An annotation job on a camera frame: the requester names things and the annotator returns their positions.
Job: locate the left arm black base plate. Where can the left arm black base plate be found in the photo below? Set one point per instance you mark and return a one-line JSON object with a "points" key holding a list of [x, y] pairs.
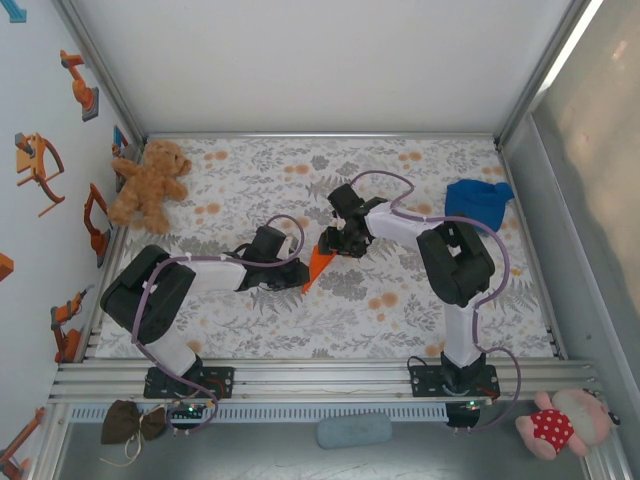
{"points": [[220, 382]]}

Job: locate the blue and orange wall sticker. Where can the blue and orange wall sticker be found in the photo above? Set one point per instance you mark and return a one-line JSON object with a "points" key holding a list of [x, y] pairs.
{"points": [[120, 137]]}

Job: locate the small circuit board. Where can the small circuit board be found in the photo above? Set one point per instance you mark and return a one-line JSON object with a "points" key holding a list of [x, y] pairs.
{"points": [[187, 411], [475, 404]]}

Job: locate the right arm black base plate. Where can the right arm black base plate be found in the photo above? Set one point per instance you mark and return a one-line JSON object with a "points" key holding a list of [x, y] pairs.
{"points": [[425, 382]]}

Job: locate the aluminium rail frame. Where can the aluminium rail frame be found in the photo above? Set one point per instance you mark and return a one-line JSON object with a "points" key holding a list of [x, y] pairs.
{"points": [[320, 380]]}

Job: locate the brown teddy bear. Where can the brown teddy bear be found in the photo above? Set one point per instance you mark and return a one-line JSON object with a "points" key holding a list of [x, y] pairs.
{"points": [[147, 185]]}

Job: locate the floral tablecloth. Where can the floral tablecloth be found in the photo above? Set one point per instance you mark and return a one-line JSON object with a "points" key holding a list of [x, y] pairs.
{"points": [[300, 330]]}

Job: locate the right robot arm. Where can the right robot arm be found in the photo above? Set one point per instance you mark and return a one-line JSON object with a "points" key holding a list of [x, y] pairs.
{"points": [[457, 265]]}

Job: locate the grey-blue cushion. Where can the grey-blue cushion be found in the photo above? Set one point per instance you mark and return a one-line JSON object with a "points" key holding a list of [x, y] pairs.
{"points": [[354, 431]]}

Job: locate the orange chair-shaped wall sticker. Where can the orange chair-shaped wall sticker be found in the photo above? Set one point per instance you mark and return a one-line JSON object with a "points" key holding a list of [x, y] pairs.
{"points": [[35, 160]]}

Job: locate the aluminium back rail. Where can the aluminium back rail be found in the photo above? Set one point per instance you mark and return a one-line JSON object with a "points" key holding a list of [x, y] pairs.
{"points": [[320, 135]]}

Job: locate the orange block wall sticker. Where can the orange block wall sticker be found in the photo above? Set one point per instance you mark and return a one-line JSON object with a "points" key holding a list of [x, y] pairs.
{"points": [[5, 267]]}

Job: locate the orange paper sheet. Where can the orange paper sheet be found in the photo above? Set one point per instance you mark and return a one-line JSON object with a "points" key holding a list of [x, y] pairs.
{"points": [[317, 265]]}

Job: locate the pink polka-dot plush doll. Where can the pink polka-dot plush doll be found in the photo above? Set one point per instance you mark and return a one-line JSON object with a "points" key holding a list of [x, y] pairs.
{"points": [[565, 422]]}

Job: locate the aluminium corner post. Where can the aluminium corner post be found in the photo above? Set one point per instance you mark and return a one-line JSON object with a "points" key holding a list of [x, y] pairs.
{"points": [[545, 70], [100, 70]]}

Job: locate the blue cloth bag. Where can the blue cloth bag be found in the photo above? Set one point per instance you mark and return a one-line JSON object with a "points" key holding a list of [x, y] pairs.
{"points": [[475, 202]]}

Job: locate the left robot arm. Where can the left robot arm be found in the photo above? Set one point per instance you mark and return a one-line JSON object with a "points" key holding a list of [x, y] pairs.
{"points": [[145, 295]]}

